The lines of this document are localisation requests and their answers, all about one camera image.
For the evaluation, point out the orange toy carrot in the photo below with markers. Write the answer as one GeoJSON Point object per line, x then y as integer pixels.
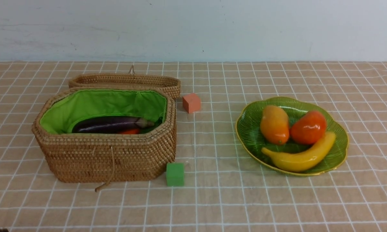
{"type": "Point", "coordinates": [130, 131]}

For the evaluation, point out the orange yellow toy mango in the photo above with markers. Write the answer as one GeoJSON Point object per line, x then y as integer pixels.
{"type": "Point", "coordinates": [275, 125]}

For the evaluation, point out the purple toy eggplant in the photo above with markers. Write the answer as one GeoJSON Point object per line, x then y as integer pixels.
{"type": "Point", "coordinates": [111, 124]}

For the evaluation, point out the orange toy persimmon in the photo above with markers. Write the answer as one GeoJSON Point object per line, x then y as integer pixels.
{"type": "Point", "coordinates": [309, 129]}

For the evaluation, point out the yellow toy banana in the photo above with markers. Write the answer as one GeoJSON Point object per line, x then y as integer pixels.
{"type": "Point", "coordinates": [305, 160]}

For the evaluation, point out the green toy cucumber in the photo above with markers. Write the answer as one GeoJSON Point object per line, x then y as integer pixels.
{"type": "Point", "coordinates": [72, 125]}

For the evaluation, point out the orange foam cube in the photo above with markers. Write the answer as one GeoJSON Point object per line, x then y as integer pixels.
{"type": "Point", "coordinates": [191, 103]}

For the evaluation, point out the green leaf-shaped glass plate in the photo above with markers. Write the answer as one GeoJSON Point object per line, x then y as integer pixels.
{"type": "Point", "coordinates": [248, 133]}

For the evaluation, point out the green foam cube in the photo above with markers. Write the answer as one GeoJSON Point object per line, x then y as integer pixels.
{"type": "Point", "coordinates": [175, 174]}

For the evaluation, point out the woven wicker basket lid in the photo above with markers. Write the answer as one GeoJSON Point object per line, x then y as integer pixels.
{"type": "Point", "coordinates": [169, 85]}

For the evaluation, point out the beige checkered tablecloth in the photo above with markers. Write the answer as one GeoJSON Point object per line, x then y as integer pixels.
{"type": "Point", "coordinates": [225, 189]}

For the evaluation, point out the woven wicker basket green lining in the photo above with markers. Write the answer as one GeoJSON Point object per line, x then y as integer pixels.
{"type": "Point", "coordinates": [92, 158]}

